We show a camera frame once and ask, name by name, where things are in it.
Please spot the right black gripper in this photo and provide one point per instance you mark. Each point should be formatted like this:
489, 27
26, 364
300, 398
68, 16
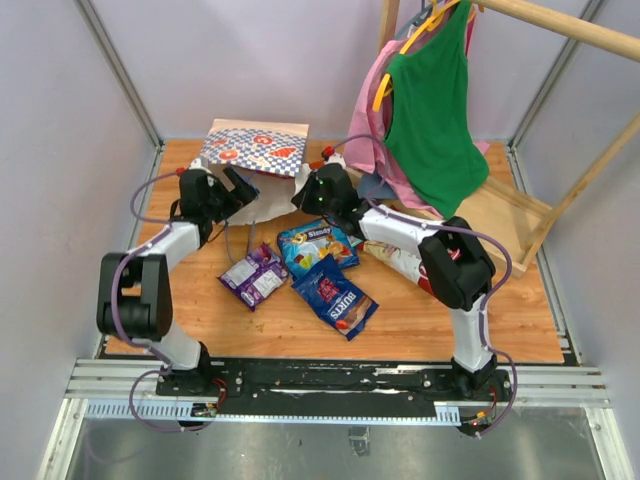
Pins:
303, 198

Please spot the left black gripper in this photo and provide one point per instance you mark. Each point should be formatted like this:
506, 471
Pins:
234, 203

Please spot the blue checkered paper bag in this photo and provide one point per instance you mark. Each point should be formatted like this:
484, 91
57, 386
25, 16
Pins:
248, 146

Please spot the blue Slendy candy bag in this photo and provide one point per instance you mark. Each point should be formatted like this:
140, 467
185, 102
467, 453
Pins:
304, 246

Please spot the teal snack packet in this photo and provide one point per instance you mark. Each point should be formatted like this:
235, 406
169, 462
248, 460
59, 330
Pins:
356, 241

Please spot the pink shirt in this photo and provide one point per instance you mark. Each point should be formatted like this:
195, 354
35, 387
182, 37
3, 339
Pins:
366, 150

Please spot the purple snack packet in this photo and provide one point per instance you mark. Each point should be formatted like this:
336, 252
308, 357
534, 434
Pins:
254, 278

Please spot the red chips bag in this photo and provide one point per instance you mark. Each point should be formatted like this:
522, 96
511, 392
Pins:
403, 262

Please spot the dark blue snack packet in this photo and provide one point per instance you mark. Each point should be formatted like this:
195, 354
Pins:
335, 299

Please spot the green tank top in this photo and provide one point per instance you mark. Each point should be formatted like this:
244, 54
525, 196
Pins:
428, 134

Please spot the yellow hanger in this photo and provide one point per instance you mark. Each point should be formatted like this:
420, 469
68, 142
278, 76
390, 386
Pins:
434, 20

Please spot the pink snack packet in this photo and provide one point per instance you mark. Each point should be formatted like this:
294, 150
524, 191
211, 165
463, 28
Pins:
258, 174

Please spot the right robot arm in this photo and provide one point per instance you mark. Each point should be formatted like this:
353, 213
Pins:
458, 268

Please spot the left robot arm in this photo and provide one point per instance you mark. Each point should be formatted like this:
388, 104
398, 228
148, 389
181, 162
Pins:
134, 297

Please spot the blue crumpled cloth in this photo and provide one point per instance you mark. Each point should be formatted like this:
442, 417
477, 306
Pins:
375, 187

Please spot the grey hanger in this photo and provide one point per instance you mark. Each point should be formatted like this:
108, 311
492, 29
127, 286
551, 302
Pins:
407, 30

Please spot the wooden clothes rack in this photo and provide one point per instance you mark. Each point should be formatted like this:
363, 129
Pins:
521, 222

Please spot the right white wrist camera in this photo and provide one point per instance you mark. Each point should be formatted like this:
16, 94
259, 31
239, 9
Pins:
331, 156

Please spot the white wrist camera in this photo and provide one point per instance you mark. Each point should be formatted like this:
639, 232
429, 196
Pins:
331, 156
195, 164

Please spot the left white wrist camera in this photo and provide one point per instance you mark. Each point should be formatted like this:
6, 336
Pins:
195, 164

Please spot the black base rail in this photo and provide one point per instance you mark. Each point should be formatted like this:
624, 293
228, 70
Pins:
330, 390

